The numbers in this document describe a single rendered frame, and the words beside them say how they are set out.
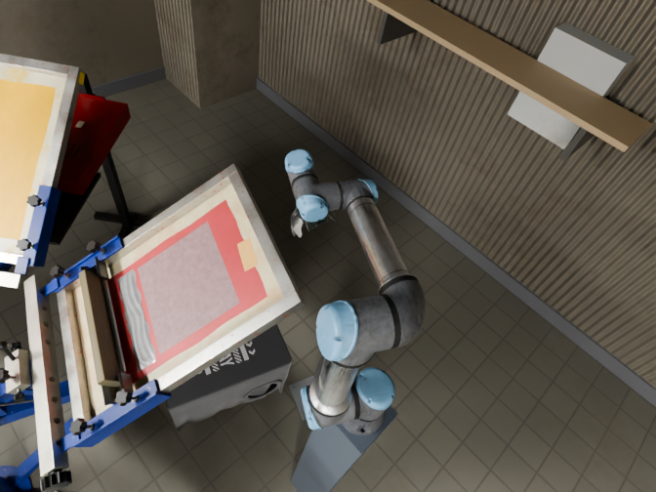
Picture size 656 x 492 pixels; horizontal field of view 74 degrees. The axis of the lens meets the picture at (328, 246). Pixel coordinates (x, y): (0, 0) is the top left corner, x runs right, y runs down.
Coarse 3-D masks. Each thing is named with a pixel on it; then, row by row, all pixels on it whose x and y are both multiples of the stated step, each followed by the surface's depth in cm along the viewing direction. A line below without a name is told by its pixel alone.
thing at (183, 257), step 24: (216, 216) 147; (168, 240) 150; (192, 240) 146; (216, 240) 142; (240, 240) 139; (144, 264) 149; (168, 264) 146; (192, 264) 142; (144, 288) 145; (168, 288) 142; (120, 312) 145
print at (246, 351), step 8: (248, 344) 174; (232, 352) 170; (240, 352) 171; (248, 352) 171; (256, 352) 172; (224, 360) 168; (232, 360) 168; (240, 360) 169; (208, 368) 165; (216, 368) 166; (200, 376) 163
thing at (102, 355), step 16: (80, 272) 144; (96, 288) 143; (96, 304) 138; (96, 320) 134; (96, 336) 130; (112, 336) 136; (96, 352) 128; (112, 352) 132; (96, 368) 126; (112, 368) 128; (112, 384) 127
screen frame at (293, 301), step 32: (192, 192) 150; (160, 224) 150; (256, 224) 135; (64, 288) 154; (288, 288) 122; (64, 320) 147; (256, 320) 121; (64, 352) 142; (224, 352) 122; (160, 384) 124
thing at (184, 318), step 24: (216, 264) 139; (240, 264) 135; (192, 288) 138; (216, 288) 135; (240, 288) 132; (264, 288) 129; (144, 312) 141; (168, 312) 138; (192, 312) 134; (216, 312) 131; (240, 312) 128; (120, 336) 141; (168, 336) 134; (192, 336) 131
